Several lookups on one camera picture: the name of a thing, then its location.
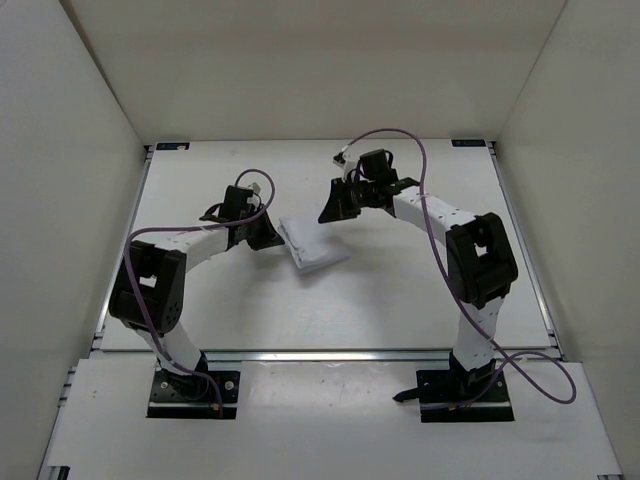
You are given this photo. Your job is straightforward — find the left blue label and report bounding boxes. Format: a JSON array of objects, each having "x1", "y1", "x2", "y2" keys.
[{"x1": 155, "y1": 142, "x2": 190, "y2": 151}]

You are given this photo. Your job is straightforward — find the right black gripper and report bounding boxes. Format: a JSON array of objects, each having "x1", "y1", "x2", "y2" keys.
[{"x1": 318, "y1": 179, "x2": 376, "y2": 226}]

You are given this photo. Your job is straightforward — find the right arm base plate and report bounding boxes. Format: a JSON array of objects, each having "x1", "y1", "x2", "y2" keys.
[{"x1": 393, "y1": 369, "x2": 515, "y2": 423}]

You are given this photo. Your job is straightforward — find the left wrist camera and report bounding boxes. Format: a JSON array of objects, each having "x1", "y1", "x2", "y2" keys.
[{"x1": 247, "y1": 182, "x2": 261, "y2": 195}]

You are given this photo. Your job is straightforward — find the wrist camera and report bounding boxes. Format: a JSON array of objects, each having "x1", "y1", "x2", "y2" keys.
[
  {"x1": 332, "y1": 149, "x2": 358, "y2": 182},
  {"x1": 247, "y1": 182, "x2": 261, "y2": 195}
]

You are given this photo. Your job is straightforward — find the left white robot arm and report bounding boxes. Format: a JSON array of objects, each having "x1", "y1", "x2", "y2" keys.
[{"x1": 108, "y1": 183, "x2": 284, "y2": 398}]

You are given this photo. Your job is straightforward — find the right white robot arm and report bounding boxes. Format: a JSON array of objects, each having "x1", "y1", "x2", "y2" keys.
[{"x1": 318, "y1": 149, "x2": 518, "y2": 401}]

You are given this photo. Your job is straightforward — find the blue label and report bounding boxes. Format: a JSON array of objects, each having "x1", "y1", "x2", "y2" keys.
[
  {"x1": 155, "y1": 142, "x2": 190, "y2": 151},
  {"x1": 451, "y1": 139, "x2": 486, "y2": 148}
]

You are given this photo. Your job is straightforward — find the aluminium rail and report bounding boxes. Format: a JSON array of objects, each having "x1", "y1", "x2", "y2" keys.
[{"x1": 205, "y1": 349, "x2": 450, "y2": 363}]

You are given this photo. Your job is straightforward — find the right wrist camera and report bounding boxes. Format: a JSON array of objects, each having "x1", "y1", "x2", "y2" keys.
[{"x1": 332, "y1": 149, "x2": 358, "y2": 182}]

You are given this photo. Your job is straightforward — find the right blue label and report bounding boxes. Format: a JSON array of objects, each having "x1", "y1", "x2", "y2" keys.
[{"x1": 451, "y1": 139, "x2": 486, "y2": 148}]

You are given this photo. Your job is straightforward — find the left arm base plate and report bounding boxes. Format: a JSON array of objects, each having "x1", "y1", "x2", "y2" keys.
[{"x1": 147, "y1": 369, "x2": 241, "y2": 420}]

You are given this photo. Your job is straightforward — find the white skirt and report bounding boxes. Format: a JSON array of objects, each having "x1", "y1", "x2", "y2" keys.
[{"x1": 277, "y1": 213, "x2": 350, "y2": 274}]

